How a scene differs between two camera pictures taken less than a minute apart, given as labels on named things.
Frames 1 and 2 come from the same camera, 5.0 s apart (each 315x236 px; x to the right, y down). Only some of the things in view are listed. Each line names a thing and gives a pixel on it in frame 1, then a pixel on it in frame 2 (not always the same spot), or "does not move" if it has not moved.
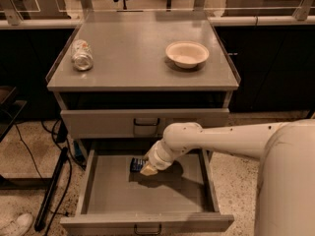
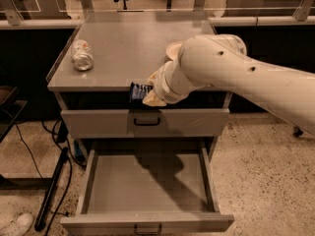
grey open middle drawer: x=115 y=199 does not move
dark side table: x=8 y=111 does not move
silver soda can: x=82 y=56 does not move
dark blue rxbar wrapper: x=136 y=164 to x=138 y=91
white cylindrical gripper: x=159 y=161 to x=162 y=85
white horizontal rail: x=219 y=22 does not move
